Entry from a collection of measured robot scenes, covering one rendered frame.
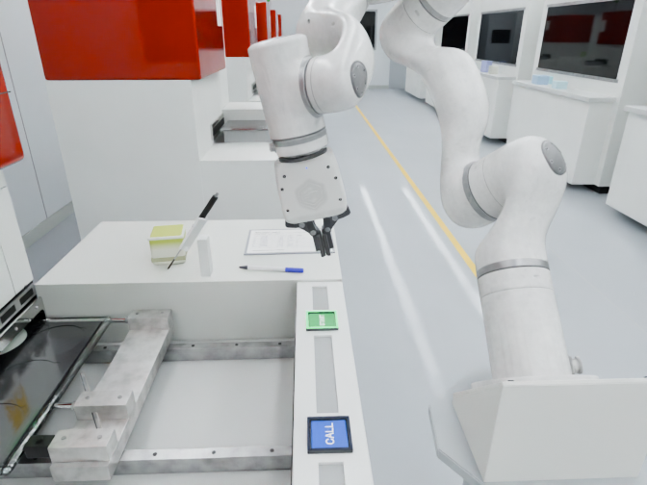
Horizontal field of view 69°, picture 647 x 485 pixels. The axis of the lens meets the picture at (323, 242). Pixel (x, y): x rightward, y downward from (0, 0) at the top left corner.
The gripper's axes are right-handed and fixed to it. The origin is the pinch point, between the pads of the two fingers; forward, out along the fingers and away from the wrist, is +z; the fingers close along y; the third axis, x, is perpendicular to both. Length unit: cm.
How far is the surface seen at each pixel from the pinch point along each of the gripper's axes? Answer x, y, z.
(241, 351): 8.0, -21.7, 23.5
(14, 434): -18, -49, 12
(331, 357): -9.6, -2.4, 15.7
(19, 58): 300, -199, -58
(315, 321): -0.6, -4.6, 14.4
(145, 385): -5.4, -35.3, 17.2
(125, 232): 42, -51, 5
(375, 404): 82, 2, 114
